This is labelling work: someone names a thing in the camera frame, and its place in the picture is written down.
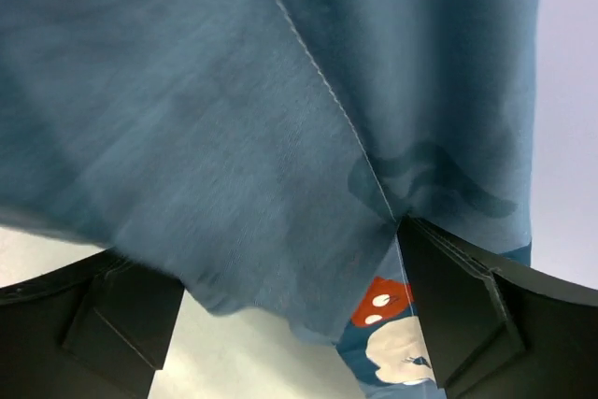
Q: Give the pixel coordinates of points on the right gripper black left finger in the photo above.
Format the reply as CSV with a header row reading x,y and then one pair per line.
x,y
97,328

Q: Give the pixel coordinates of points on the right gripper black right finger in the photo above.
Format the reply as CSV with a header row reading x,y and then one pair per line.
x,y
495,328

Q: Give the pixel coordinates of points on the blue cartoon print pillowcase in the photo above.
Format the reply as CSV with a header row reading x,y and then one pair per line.
x,y
264,152

